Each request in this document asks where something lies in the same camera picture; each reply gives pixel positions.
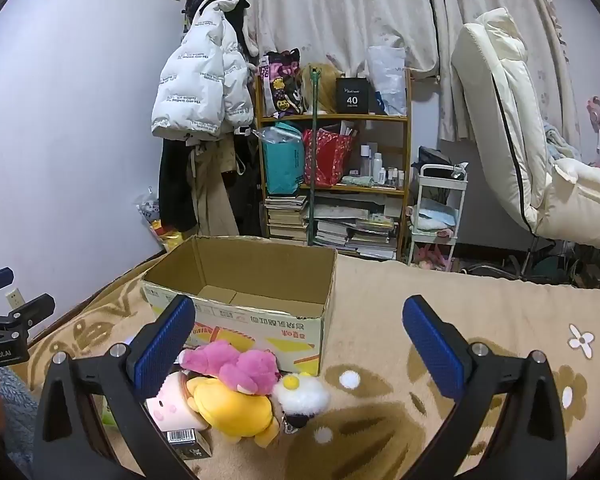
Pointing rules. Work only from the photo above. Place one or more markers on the clear plastic bag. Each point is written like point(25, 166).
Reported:
point(387, 75)

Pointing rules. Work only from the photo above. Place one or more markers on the yellow plush toy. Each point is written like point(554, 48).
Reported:
point(230, 407)

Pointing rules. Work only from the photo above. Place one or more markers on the small black barcode box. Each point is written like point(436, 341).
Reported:
point(190, 447)

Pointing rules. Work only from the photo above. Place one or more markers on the pile of books and magazines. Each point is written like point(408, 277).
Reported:
point(360, 232)

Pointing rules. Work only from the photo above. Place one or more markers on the black pink patterned bag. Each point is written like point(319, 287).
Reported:
point(280, 85)

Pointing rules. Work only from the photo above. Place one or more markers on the cream recliner chair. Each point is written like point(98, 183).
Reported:
point(510, 110)

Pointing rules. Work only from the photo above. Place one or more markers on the beige coat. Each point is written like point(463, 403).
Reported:
point(210, 190)

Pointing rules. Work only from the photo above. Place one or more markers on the stack of old books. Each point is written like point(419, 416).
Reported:
point(286, 217)

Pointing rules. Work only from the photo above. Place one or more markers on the white puffer jacket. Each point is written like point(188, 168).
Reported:
point(195, 75)

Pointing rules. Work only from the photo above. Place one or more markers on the beige flower printed blanket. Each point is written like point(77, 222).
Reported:
point(380, 300)

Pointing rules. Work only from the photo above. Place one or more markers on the pink square plush toy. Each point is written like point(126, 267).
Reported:
point(172, 405)

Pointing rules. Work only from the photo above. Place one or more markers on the dark hanging garment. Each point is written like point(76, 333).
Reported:
point(247, 185)

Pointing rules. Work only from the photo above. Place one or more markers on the light blue blanket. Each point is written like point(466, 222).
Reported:
point(562, 142)

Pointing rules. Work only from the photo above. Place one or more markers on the white and dark plush toy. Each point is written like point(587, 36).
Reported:
point(300, 395)

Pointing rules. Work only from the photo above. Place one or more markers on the blond wig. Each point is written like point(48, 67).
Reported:
point(322, 90)

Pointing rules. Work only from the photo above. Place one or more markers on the green pole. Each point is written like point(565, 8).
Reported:
point(313, 170)

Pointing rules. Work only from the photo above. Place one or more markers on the light blue towel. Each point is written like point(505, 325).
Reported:
point(435, 214)

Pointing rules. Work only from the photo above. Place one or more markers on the blue grey cloth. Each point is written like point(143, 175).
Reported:
point(17, 410)

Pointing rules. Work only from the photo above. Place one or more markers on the wooden shelf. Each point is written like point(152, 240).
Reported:
point(330, 118)

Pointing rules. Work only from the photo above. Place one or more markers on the group of small white bottles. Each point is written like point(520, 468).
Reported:
point(377, 165)

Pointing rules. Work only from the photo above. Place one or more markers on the black item on cart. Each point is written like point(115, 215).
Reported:
point(432, 157)

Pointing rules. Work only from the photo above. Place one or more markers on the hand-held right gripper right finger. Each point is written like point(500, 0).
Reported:
point(430, 350)

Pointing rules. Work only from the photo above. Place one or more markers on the black coat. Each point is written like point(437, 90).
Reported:
point(172, 185)

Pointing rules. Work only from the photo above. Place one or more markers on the printed cardboard box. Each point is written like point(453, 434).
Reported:
point(260, 260)

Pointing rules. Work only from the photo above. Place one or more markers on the white wall socket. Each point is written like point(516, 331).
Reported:
point(14, 298)

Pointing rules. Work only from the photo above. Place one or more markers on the red patterned bag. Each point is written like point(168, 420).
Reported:
point(327, 160)

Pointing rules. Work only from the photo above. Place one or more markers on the plastic bag of snacks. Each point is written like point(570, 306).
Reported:
point(155, 220)

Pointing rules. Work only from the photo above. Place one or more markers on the white trolley cart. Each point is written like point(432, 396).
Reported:
point(460, 200)

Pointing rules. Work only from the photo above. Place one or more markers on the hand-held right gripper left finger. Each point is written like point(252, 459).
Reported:
point(165, 345)

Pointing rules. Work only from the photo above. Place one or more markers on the pink soft toy in cart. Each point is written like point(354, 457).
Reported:
point(430, 256)

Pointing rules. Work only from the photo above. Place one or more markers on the teal bag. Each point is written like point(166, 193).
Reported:
point(282, 165)

